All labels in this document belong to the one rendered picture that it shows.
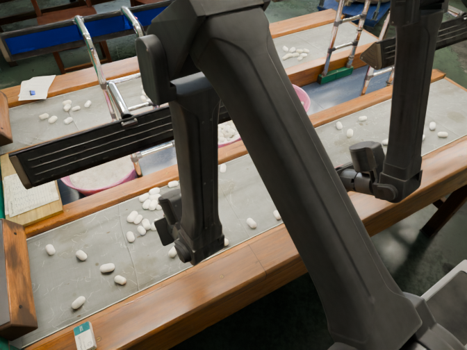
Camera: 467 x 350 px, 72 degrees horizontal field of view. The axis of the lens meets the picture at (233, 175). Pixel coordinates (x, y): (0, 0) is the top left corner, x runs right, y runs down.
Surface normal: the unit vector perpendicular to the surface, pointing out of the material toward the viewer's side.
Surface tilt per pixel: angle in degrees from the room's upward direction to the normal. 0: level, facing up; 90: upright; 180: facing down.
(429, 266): 0
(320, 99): 0
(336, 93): 0
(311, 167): 35
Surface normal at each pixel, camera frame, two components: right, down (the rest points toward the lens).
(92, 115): 0.00, -0.65
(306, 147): 0.38, -0.22
